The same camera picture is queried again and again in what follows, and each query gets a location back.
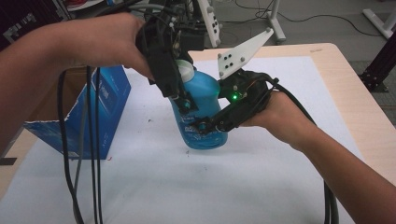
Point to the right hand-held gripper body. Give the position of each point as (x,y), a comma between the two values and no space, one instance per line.
(246,93)

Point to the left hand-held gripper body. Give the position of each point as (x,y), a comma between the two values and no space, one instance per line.
(165,46)

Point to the blue liquid soap bottle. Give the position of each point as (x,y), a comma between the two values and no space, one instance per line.
(202,87)

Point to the person's right hand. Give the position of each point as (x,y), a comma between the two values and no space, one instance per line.
(280,118)

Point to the person's left hand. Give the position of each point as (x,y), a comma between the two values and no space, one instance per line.
(106,40)

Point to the white foam mat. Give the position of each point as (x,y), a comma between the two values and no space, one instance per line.
(186,186)

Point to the blue cardboard box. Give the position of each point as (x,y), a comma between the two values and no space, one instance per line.
(115,90)

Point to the dark equipment rack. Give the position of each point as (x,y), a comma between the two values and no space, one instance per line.
(21,21)

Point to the white stand foot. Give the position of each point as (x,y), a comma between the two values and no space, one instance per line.
(379,23)

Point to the white stand post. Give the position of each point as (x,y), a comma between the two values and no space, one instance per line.
(275,21)

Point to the black metal frame stand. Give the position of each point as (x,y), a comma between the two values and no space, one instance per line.
(381,71)

